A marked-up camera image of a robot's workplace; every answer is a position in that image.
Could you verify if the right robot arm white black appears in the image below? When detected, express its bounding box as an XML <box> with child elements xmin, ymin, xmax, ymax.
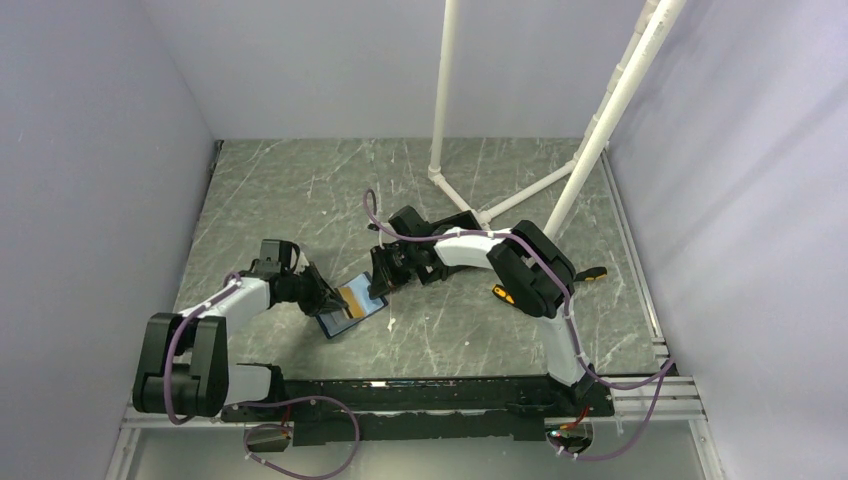
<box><xmin>369</xmin><ymin>206</ymin><xmax>590</xmax><ymax>415</ymax></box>

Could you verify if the white pvc pipe frame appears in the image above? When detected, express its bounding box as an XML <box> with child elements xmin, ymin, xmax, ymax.
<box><xmin>425</xmin><ymin>1</ymin><xmax>684</xmax><ymax>233</ymax></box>

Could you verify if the blue card holder wallet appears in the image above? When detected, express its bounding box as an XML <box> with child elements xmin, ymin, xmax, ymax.
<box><xmin>315</xmin><ymin>272</ymin><xmax>388</xmax><ymax>339</ymax></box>

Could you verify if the purple cable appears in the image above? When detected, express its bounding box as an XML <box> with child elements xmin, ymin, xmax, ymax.
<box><xmin>162</xmin><ymin>271</ymin><xmax>362</xmax><ymax>480</ymax></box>
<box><xmin>362</xmin><ymin>189</ymin><xmax>676</xmax><ymax>463</ymax></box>

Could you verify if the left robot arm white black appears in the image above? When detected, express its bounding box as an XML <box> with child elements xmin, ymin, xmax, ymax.
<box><xmin>132</xmin><ymin>239</ymin><xmax>348</xmax><ymax>425</ymax></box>

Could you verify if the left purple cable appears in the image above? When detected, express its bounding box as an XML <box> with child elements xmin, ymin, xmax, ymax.
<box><xmin>162</xmin><ymin>271</ymin><xmax>362</xmax><ymax>480</ymax></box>

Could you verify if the orange black screwdriver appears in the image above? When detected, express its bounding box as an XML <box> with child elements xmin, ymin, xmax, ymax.
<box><xmin>492</xmin><ymin>266</ymin><xmax>608</xmax><ymax>307</ymax></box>

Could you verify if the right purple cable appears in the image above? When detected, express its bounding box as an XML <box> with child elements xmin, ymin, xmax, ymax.
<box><xmin>362</xmin><ymin>189</ymin><xmax>676</xmax><ymax>463</ymax></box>

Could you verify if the black card storage box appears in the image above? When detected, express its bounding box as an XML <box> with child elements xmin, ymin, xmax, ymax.
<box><xmin>430</xmin><ymin>210</ymin><xmax>481</xmax><ymax>235</ymax></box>

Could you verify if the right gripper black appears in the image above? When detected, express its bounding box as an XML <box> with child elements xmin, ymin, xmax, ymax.
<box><xmin>369</xmin><ymin>241</ymin><xmax>420</xmax><ymax>301</ymax></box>

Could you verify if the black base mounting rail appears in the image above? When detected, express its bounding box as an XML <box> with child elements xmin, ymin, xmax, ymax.
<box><xmin>220</xmin><ymin>375</ymin><xmax>615</xmax><ymax>446</ymax></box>

